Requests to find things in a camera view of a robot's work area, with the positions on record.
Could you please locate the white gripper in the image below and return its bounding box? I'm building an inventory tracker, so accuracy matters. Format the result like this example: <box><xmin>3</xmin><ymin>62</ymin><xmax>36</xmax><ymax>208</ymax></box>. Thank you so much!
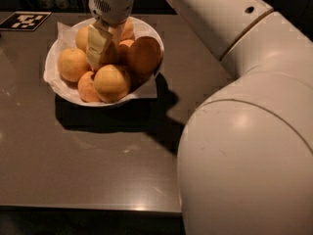
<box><xmin>86</xmin><ymin>0</ymin><xmax>134</xmax><ymax>69</ymax></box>

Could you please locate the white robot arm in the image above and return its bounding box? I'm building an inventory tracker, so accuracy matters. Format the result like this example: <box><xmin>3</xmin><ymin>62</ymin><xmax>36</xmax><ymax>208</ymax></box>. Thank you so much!
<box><xmin>166</xmin><ymin>0</ymin><xmax>313</xmax><ymax>235</ymax></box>

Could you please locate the middle hidden orange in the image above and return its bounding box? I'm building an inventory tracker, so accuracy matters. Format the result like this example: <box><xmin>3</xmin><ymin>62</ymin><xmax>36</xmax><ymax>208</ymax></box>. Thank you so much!
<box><xmin>116</xmin><ymin>38</ymin><xmax>135</xmax><ymax>67</ymax></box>

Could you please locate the white bowl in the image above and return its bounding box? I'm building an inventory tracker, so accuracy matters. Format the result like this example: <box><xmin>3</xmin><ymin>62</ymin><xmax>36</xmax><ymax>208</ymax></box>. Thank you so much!
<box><xmin>44</xmin><ymin>16</ymin><xmax>165</xmax><ymax>109</ymax></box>

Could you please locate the right large orange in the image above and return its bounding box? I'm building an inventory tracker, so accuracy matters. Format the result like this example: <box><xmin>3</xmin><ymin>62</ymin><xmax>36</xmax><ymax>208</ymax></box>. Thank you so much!
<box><xmin>127</xmin><ymin>36</ymin><xmax>161</xmax><ymax>74</ymax></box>

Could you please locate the white paper liner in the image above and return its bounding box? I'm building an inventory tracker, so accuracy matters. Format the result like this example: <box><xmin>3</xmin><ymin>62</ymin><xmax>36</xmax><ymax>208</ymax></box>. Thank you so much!
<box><xmin>43</xmin><ymin>20</ymin><xmax>157</xmax><ymax>107</ymax></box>

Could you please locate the black white fiducial marker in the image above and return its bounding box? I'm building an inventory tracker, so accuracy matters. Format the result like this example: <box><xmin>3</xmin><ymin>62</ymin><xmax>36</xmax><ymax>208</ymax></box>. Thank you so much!
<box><xmin>0</xmin><ymin>11</ymin><xmax>51</xmax><ymax>31</ymax></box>

